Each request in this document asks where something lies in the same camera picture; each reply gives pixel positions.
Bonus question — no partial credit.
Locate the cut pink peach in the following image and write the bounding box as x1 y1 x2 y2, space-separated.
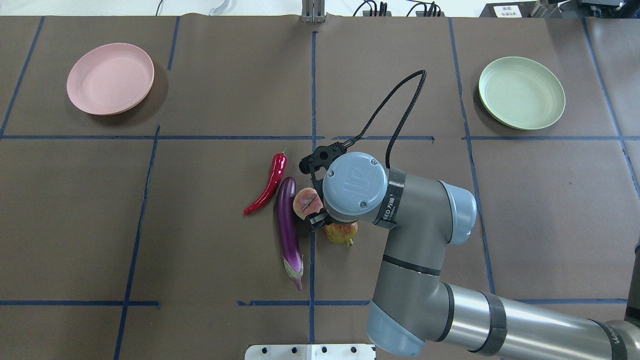
292 187 324 220

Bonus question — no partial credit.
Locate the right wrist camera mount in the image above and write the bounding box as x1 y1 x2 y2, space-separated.
298 139 356 193

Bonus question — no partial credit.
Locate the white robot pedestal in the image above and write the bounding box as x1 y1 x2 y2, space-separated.
244 343 378 360

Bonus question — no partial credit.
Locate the red chili pepper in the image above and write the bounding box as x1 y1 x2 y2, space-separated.
243 149 288 215

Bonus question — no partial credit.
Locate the purple eggplant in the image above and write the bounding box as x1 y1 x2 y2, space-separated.
275 177 304 291

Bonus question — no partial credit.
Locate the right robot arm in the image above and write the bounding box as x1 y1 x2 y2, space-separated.
299 148 639 360

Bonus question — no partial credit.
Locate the pink plate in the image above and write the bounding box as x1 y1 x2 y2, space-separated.
66 42 155 116

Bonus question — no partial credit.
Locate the aluminium frame post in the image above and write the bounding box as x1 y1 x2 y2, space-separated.
301 0 327 23

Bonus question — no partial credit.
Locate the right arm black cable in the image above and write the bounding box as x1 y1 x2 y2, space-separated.
342 70 427 170

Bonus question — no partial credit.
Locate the green plate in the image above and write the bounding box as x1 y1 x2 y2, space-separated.
478 56 567 131

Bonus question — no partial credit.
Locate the red yellow pomegranate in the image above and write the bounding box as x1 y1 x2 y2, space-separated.
323 222 359 248

